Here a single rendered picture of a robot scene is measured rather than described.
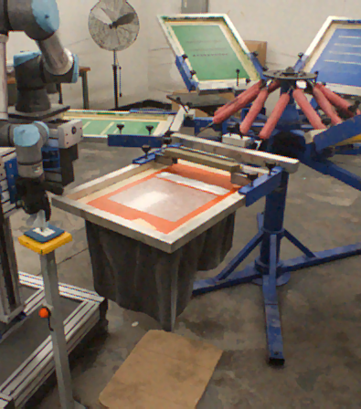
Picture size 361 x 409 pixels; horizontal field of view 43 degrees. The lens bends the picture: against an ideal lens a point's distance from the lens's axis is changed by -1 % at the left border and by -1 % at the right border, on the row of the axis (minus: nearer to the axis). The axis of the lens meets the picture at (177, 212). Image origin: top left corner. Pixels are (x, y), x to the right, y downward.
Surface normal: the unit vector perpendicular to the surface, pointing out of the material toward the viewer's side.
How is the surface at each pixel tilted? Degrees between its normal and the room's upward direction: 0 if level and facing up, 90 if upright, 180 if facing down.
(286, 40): 90
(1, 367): 0
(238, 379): 0
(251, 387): 0
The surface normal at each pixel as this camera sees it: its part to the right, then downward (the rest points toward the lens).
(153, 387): 0.01, -0.90
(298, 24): -0.60, 0.34
